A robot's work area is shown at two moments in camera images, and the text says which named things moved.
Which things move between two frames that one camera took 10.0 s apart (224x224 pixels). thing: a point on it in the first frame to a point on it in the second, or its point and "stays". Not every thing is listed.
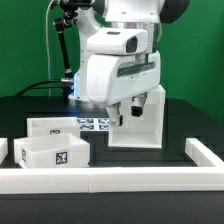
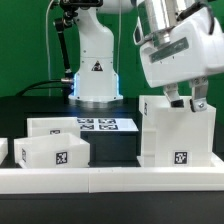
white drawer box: [61, 150] stays
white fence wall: [208, 176] stays
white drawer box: [49, 126] stays
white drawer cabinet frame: [138, 123] to [176, 137]
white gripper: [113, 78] to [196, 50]
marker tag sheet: [94, 123] stays
